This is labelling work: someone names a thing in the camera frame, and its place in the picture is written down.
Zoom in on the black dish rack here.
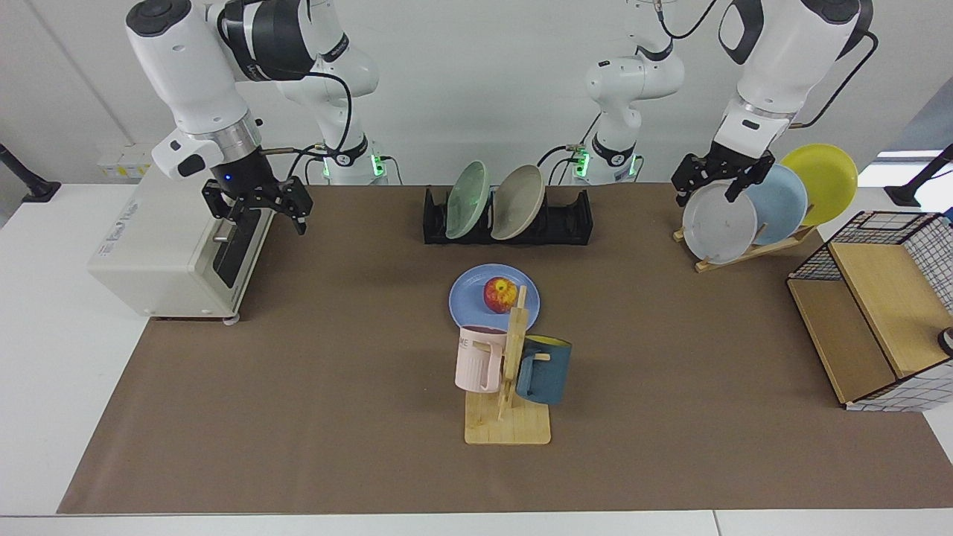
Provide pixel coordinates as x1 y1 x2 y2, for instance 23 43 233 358
423 186 594 246

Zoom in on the wire basket with wooden floor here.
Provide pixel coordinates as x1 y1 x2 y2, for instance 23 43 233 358
787 211 953 412

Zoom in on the brown table cloth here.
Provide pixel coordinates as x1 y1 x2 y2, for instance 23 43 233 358
58 184 953 514

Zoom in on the white wall socket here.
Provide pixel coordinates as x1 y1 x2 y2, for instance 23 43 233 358
97 145 153 179

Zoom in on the yellow plate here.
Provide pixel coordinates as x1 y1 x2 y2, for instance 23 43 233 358
780 144 858 227

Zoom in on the wooden cup stand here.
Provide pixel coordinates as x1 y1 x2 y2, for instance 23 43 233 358
465 285 552 446

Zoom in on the beige plate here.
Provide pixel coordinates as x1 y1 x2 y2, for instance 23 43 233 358
491 165 546 241

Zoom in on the pale toaster oven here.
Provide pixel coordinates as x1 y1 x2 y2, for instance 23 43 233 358
88 165 275 325

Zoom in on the white grey plate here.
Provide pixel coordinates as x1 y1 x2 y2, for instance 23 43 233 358
682 183 759 265

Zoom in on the dark teal mug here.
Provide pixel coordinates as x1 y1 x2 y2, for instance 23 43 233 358
514 335 573 406

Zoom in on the red yellow apple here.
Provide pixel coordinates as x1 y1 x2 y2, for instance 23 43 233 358
483 277 520 314

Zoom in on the wooden plate rack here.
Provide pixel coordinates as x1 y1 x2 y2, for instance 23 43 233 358
673 223 818 273

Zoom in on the light blue plate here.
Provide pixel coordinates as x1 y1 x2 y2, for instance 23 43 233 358
745 164 809 246

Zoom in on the black stand leg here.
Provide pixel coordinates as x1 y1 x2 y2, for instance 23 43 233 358
0 141 62 203
885 145 953 208

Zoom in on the pink mug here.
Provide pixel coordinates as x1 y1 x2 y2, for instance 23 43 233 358
455 325 509 393

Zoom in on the pale green plate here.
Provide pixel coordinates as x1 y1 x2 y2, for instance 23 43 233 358
445 161 492 240

